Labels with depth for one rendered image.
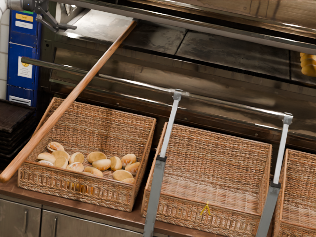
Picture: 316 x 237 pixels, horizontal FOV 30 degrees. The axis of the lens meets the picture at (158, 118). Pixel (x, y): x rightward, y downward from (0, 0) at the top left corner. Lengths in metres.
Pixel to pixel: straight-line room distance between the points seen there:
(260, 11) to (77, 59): 0.95
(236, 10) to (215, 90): 0.42
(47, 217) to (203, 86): 0.99
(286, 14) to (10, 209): 1.57
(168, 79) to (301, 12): 0.72
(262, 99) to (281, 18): 0.43
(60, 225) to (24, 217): 0.17
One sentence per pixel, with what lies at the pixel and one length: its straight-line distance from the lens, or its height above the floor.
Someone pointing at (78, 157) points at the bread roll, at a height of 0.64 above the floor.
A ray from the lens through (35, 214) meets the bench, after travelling 2.85.
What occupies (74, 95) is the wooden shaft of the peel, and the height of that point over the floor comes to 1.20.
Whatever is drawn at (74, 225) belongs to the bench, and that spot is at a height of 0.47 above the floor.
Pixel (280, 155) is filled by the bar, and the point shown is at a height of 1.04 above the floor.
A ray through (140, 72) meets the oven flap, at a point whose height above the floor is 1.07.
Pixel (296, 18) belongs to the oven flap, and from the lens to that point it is 2.79.
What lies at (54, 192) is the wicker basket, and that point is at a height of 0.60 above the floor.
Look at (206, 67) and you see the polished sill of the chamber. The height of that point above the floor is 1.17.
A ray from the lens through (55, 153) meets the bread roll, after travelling 3.02.
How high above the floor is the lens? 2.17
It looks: 26 degrees down
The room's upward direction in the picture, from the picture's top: 10 degrees clockwise
